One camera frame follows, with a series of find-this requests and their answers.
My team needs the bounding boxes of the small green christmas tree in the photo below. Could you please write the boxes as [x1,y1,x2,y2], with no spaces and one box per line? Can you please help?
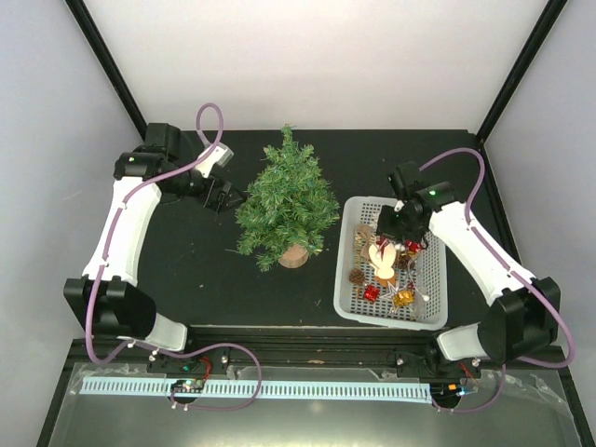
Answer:
[236,125,339,272]

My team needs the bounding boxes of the white perforated plastic basket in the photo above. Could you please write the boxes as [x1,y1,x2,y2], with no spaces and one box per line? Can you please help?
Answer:
[333,196,448,331]

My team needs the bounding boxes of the white bulb string lights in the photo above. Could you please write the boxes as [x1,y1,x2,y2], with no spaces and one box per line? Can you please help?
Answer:
[407,260,430,320]

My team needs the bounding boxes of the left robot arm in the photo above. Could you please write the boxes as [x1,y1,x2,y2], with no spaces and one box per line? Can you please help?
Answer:
[63,123,246,372]

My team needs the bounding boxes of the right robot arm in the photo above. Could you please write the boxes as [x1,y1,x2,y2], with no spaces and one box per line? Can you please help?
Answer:
[377,162,562,375]

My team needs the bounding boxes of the red star ornament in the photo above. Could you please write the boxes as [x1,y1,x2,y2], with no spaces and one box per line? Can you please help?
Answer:
[371,237,397,264]

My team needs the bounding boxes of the pinecone with gold bow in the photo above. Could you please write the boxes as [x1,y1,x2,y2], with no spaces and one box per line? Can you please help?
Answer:
[395,251,417,270]

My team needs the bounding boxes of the burlap bow ornament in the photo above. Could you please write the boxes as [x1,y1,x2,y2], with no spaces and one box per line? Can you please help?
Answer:
[354,223,377,245]

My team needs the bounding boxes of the cream wooden heart ornament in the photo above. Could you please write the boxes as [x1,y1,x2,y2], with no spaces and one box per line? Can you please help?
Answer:
[368,244,395,280]

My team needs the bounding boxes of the silver star ornament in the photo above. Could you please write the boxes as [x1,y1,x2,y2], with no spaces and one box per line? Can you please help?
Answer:
[379,283,405,307]

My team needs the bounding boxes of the brown pinecone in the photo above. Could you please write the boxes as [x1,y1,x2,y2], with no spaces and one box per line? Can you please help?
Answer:
[348,268,366,286]

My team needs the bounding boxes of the gold gift box ornament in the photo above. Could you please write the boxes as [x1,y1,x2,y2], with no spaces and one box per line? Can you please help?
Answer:
[392,289,415,307]

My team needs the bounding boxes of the red gift box ornament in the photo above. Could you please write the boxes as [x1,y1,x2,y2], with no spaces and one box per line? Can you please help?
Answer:
[362,284,380,304]

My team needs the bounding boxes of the right circuit board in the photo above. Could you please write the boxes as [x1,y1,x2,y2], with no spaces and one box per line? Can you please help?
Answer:
[430,383,478,397]

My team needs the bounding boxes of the circuit board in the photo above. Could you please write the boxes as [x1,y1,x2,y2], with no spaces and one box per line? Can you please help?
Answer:
[170,379,205,393]
[430,383,478,397]

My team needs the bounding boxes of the left circuit board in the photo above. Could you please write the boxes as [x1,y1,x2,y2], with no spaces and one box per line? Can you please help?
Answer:
[170,379,205,393]

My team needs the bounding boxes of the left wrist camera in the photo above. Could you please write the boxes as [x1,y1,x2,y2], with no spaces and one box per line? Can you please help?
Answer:
[196,144,234,178]

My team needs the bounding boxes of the black aluminium frame rail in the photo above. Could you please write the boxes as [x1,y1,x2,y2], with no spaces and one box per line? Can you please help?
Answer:
[180,326,439,378]

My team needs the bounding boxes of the left black corner post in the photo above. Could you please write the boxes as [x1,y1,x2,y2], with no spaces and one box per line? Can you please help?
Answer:
[64,0,147,139]

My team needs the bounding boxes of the black corner post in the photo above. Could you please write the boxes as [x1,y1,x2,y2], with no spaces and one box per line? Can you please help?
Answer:
[64,0,147,139]
[476,0,568,143]

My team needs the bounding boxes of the white slotted cable duct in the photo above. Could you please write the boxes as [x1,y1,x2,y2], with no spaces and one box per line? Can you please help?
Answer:
[79,376,432,404]

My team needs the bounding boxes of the right black corner post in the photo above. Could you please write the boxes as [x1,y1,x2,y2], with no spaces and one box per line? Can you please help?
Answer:
[476,0,568,143]

